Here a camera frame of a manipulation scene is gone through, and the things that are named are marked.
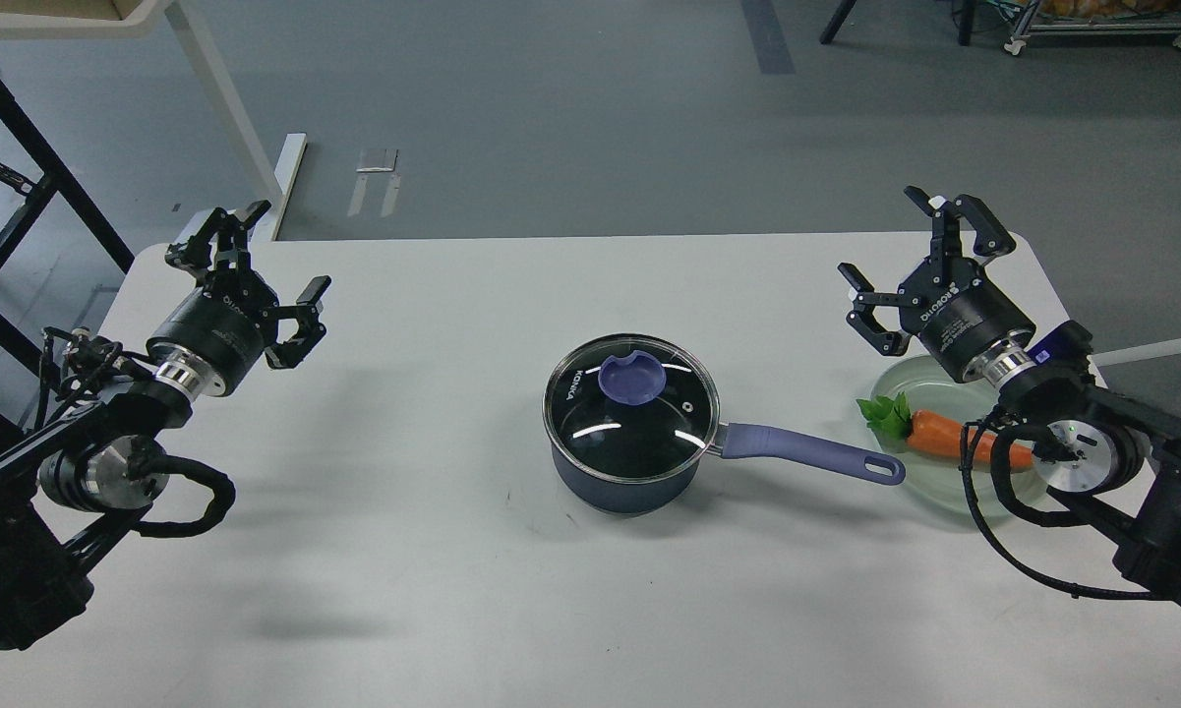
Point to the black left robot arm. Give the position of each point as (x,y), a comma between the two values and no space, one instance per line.
(92,470)

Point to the clear glass plate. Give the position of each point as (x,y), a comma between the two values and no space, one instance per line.
(940,484)

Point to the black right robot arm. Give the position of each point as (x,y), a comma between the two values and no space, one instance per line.
(1065,452)

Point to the orange toy carrot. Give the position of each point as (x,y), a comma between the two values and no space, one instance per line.
(897,426)

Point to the glass lid with blue knob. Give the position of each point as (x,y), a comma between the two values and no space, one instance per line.
(630,407)

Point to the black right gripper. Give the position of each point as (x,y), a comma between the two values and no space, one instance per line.
(953,309)

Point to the wheeled metal cart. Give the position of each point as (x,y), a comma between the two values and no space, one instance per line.
(1093,19)

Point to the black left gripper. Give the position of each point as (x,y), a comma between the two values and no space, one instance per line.
(220,321)

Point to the white desk frame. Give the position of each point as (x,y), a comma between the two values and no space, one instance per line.
(272,180)

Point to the black furniture legs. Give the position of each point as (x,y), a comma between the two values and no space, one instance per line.
(952,21)

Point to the blue saucepan with handle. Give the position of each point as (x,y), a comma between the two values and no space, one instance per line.
(732,441)

